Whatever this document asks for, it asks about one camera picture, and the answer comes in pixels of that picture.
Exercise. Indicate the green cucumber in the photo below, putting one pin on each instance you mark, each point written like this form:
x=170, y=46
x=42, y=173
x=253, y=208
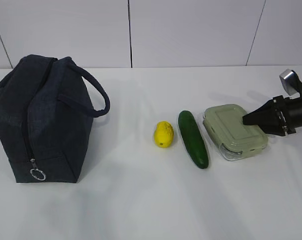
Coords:
x=192, y=139

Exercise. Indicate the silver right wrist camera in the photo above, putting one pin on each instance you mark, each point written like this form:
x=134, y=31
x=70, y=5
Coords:
x=291, y=82

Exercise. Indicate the glass container green lid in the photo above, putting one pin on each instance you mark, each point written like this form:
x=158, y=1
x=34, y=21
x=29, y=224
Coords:
x=233, y=139

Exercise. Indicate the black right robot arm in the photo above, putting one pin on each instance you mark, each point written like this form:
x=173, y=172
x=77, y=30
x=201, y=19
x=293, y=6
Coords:
x=294, y=107

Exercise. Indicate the dark navy lunch bag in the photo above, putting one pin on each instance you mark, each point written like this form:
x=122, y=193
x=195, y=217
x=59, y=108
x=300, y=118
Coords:
x=47, y=108

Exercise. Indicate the yellow lemon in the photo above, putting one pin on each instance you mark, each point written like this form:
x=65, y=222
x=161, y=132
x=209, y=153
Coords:
x=163, y=135

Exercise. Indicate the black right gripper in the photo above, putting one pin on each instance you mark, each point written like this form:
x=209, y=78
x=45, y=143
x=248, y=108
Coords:
x=273, y=118

